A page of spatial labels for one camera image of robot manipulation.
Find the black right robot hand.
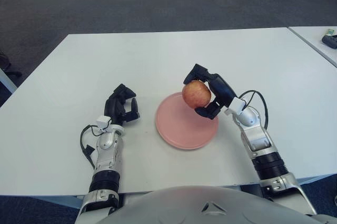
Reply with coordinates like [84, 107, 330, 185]
[183, 63, 237, 120]

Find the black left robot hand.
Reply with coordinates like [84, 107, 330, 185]
[104, 83, 141, 127]

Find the red yellow apple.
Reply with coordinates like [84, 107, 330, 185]
[182, 80, 212, 109]

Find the round pink plate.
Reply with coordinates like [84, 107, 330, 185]
[155, 92, 219, 150]

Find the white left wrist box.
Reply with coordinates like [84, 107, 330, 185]
[96, 115, 111, 132]

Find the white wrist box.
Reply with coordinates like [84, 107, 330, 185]
[225, 96, 248, 116]
[96, 115, 111, 132]

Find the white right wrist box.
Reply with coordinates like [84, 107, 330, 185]
[225, 96, 248, 116]

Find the white table leg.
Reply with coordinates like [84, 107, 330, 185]
[0, 67, 17, 94]

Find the grey handheld controller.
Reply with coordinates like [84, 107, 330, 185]
[321, 34, 337, 48]

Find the grey robot torso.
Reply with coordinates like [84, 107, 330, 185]
[76, 184, 337, 224]

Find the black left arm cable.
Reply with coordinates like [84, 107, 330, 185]
[80, 124, 100, 169]

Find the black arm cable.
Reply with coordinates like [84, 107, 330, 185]
[80, 124, 100, 169]
[238, 90, 269, 130]

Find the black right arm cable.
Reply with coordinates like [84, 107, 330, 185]
[238, 90, 269, 130]

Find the white table frame beam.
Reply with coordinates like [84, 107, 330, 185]
[296, 172, 337, 186]

